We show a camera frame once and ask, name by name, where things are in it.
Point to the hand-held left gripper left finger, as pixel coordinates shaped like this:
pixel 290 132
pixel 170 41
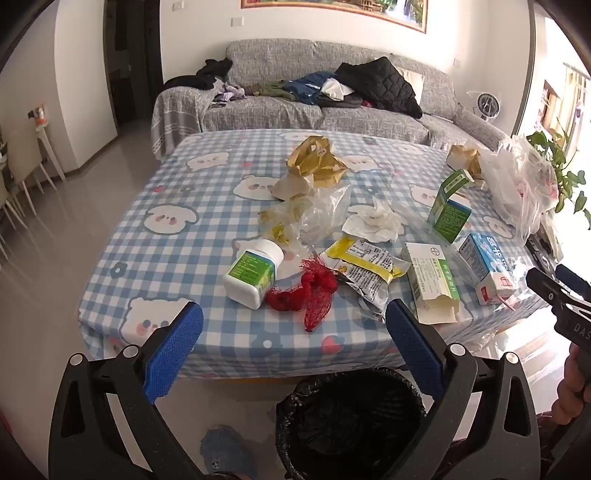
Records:
pixel 173 350

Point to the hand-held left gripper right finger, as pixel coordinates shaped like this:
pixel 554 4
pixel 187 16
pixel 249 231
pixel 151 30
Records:
pixel 413 350

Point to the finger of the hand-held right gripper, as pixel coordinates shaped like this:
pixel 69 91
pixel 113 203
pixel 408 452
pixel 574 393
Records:
pixel 572 318
pixel 575 279

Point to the blue and white milk carton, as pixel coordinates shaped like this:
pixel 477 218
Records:
pixel 489 267

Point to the bin with black liner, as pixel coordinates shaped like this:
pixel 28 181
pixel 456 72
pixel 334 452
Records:
pixel 351 424

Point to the white bottle green label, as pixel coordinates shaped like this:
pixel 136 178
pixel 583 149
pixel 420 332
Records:
pixel 251 274

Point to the red mesh net bag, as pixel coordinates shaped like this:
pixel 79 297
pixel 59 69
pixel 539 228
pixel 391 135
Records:
pixel 314 295

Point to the green and white carton box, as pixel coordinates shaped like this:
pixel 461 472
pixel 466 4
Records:
pixel 450 217

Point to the clear plastic bag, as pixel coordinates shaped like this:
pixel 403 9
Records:
pixel 318 214

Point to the person's right hand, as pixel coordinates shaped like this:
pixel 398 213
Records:
pixel 577 387

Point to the black device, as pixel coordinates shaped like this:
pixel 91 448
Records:
pixel 542 256

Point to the white medicine box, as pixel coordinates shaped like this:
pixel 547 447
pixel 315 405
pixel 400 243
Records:
pixel 431 277

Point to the blue checked bear tablecloth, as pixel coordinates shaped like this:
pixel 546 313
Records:
pixel 184 258

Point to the yellow and silver snack wrapper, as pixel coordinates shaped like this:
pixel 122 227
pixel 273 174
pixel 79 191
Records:
pixel 364 267

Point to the green potted plant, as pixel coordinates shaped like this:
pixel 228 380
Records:
pixel 565 180

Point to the white plastic shopping bag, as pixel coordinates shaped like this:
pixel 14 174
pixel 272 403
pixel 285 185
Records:
pixel 517 184

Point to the crumpled white tissue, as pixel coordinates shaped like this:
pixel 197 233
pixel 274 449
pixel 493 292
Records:
pixel 374 221

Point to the small beige paper bag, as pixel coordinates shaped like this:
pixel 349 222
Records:
pixel 464 159

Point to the small white fan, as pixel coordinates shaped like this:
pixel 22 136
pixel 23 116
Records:
pixel 487 105

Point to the gold paper bag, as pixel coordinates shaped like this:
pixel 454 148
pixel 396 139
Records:
pixel 314 161

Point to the white chair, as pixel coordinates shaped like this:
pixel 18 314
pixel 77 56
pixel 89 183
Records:
pixel 27 152
pixel 7 198

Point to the grey covered sofa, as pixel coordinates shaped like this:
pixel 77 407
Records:
pixel 268 113

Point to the cream cushion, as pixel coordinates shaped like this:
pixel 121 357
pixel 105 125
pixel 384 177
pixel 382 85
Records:
pixel 413 78

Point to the purple and white clothes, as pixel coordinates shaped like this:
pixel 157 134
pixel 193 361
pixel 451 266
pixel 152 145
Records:
pixel 228 94

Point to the black quilted jacket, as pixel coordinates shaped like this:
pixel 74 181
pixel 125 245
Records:
pixel 378 83

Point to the white cloth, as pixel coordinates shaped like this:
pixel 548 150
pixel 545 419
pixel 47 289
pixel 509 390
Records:
pixel 334 87

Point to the black garment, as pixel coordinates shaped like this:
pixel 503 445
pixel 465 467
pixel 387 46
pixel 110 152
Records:
pixel 203 76

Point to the olive green garment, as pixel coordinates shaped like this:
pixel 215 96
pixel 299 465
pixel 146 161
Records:
pixel 272 90

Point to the blue garment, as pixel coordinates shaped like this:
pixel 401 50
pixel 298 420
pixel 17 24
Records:
pixel 304 85

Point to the white wall outlet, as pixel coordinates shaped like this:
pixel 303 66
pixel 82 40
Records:
pixel 236 22

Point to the framed wall picture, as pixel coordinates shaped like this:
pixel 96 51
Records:
pixel 332 9

